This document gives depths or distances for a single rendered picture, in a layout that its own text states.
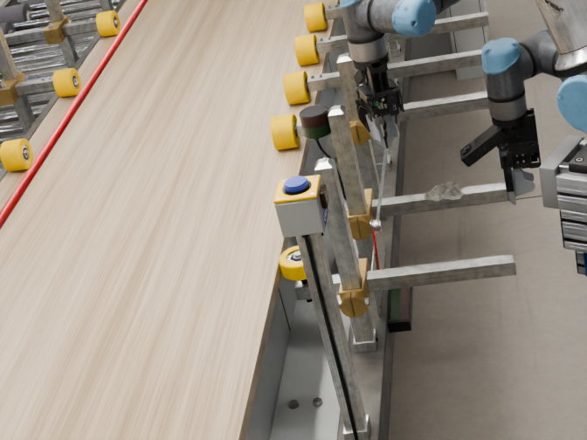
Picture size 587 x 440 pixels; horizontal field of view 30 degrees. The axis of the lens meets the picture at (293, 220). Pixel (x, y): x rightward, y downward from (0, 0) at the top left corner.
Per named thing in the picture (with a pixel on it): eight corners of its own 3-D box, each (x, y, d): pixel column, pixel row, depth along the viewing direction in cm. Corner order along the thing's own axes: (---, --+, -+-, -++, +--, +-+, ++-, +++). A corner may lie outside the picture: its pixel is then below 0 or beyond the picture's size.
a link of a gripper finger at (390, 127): (393, 156, 224) (385, 116, 220) (384, 145, 229) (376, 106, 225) (408, 152, 225) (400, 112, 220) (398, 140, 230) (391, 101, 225)
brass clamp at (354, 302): (374, 277, 223) (369, 257, 221) (370, 316, 212) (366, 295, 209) (344, 280, 224) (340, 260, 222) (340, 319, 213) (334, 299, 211)
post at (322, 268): (370, 423, 201) (321, 216, 179) (369, 442, 196) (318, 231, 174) (347, 425, 201) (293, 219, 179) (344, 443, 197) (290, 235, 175)
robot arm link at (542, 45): (590, 67, 219) (548, 88, 216) (551, 55, 228) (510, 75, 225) (586, 31, 216) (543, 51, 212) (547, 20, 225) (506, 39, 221)
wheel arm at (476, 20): (488, 21, 293) (486, 9, 291) (489, 26, 290) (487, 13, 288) (307, 51, 303) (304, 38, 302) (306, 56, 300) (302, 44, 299)
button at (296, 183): (311, 182, 175) (308, 173, 174) (308, 195, 172) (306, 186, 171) (286, 186, 176) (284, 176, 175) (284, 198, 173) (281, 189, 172)
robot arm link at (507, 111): (487, 106, 218) (486, 88, 225) (491, 126, 220) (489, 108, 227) (526, 99, 217) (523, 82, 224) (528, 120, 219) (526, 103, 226)
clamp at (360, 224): (376, 207, 244) (372, 187, 241) (373, 239, 232) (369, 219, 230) (351, 209, 245) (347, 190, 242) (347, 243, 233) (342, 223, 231)
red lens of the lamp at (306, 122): (330, 113, 226) (328, 103, 225) (328, 125, 221) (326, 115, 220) (302, 116, 227) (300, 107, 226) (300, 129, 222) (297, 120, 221)
